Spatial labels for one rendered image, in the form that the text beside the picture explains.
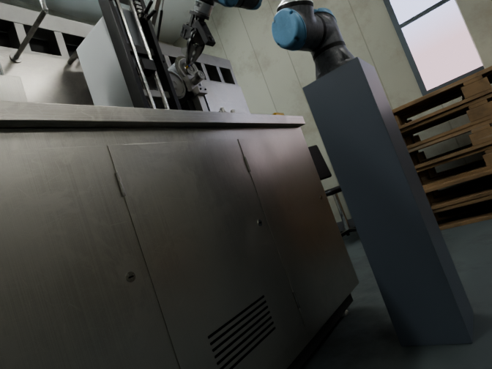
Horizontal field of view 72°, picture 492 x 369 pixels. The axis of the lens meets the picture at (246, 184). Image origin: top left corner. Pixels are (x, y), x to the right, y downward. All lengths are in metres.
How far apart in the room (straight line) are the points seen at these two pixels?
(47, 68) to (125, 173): 0.90
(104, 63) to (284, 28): 0.70
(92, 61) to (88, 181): 0.83
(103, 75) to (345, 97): 0.90
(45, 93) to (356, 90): 1.17
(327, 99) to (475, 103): 1.61
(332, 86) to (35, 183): 0.87
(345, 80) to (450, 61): 2.61
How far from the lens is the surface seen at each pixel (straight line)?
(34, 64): 1.63
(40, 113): 0.77
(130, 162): 0.84
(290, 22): 1.15
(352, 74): 1.15
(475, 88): 2.64
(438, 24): 3.79
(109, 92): 1.44
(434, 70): 3.71
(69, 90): 1.63
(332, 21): 1.29
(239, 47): 4.62
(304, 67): 4.11
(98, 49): 1.50
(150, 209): 0.83
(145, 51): 1.31
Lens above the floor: 0.56
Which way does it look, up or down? 5 degrees up
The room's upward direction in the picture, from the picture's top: 20 degrees counter-clockwise
